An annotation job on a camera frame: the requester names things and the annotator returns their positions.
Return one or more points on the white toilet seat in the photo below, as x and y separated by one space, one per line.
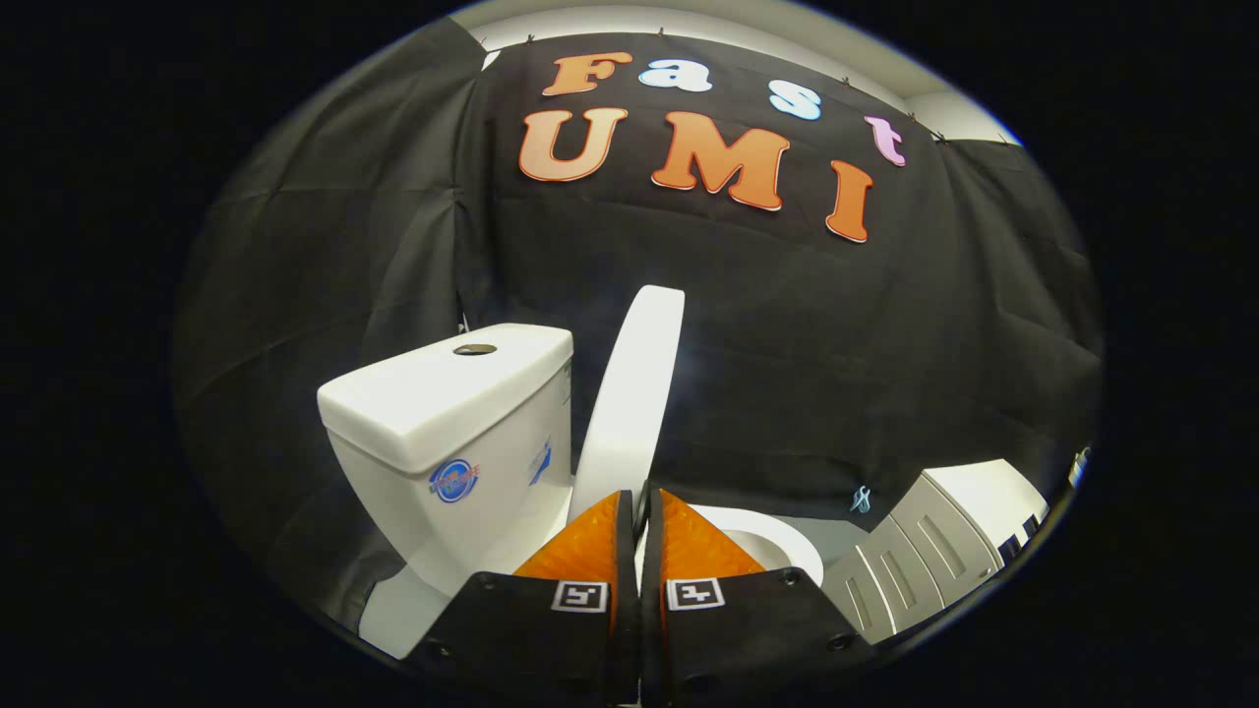
787 536

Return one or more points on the white toilet lid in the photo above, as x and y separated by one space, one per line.
634 393

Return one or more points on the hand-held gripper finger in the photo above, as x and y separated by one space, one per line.
651 551
629 551

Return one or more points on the black backdrop cloth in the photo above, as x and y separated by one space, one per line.
836 344

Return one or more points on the white toilet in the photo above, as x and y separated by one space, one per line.
462 423

